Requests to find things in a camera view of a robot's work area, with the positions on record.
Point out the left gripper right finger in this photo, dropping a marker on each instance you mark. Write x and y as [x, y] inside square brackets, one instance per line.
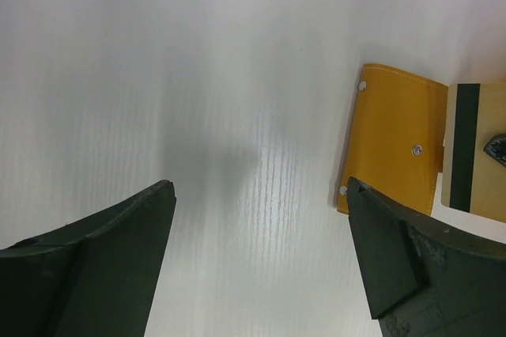
[423, 277]

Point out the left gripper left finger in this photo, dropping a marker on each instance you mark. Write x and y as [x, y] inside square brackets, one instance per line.
[93, 277]

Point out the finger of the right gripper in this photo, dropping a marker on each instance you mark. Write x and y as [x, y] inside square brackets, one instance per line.
[496, 148]

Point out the gold magnetic stripe card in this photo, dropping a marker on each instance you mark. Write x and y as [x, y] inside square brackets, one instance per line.
[472, 181]

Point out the orange leather card holder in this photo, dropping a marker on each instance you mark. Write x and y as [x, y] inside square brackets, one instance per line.
[396, 137]

